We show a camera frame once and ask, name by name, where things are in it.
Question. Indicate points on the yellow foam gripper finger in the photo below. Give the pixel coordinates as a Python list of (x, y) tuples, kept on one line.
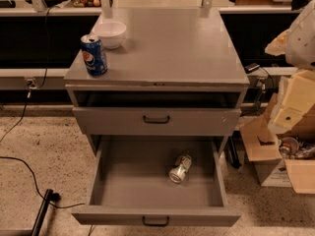
[(295, 98), (277, 46)]

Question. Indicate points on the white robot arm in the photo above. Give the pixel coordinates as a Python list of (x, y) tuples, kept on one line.
[(300, 42)]

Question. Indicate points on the grey drawer cabinet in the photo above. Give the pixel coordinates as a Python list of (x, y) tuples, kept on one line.
[(171, 58)]

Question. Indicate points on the blue pepsi can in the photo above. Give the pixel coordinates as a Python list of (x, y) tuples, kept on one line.
[(93, 55)]

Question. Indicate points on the open grey middle drawer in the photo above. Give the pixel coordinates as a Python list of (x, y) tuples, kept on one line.
[(131, 185)]

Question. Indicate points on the closed grey top drawer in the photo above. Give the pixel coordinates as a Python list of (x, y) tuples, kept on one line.
[(156, 121)]

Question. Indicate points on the small black device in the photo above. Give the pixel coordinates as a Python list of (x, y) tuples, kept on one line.
[(251, 68)]

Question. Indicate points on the cardboard box with cans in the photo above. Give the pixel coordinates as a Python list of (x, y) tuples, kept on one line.
[(262, 148)]

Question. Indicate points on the white ceramic bowl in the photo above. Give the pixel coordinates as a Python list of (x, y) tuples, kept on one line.
[(112, 33)]

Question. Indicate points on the black metal stand leg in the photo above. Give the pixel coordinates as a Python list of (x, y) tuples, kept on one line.
[(50, 198)]

